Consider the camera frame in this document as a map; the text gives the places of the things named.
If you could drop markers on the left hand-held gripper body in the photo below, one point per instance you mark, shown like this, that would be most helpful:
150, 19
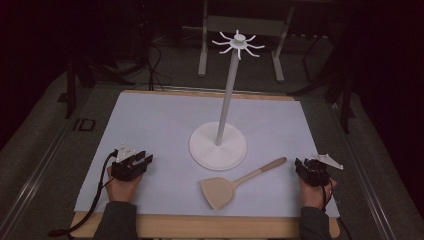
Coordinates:
126, 170

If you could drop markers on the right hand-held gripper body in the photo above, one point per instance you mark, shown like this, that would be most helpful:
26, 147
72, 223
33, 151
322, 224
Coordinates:
316, 175

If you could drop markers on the person's left hand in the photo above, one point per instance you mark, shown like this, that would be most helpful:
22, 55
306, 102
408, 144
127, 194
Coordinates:
122, 190

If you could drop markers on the person's right hand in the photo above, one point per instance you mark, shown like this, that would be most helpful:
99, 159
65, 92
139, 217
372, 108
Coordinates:
313, 197

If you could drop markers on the white table mat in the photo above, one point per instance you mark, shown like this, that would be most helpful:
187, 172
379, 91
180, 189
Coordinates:
160, 133

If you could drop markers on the white hook rack stand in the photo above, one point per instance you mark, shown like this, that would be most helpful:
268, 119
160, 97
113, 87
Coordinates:
218, 151

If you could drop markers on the dark tripod stand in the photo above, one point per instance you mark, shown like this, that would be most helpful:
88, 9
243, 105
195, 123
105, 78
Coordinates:
345, 100
71, 83

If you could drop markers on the wooden spatula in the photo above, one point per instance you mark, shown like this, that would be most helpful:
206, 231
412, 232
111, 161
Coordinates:
220, 191

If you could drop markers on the black rectangular floor bracket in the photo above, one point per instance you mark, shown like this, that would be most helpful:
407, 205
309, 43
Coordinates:
84, 124

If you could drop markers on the grey metal frame stand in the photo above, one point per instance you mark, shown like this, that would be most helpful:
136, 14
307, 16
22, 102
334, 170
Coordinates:
245, 25

